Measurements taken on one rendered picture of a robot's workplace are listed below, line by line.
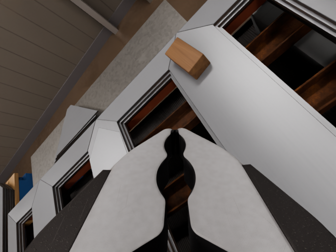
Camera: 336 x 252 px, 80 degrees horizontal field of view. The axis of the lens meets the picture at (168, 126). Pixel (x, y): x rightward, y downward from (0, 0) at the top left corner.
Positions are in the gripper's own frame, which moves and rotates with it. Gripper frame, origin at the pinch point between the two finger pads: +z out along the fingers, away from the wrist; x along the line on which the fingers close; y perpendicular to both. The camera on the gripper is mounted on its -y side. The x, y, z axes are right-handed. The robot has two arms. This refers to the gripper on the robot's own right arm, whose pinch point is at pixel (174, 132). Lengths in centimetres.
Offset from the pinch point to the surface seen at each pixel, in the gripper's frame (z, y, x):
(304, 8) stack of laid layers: 43, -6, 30
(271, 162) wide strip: 22.6, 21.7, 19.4
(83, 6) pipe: 229, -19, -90
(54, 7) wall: 224, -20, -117
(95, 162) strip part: 48, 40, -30
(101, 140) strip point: 53, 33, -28
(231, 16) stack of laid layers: 55, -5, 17
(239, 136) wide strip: 29.4, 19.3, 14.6
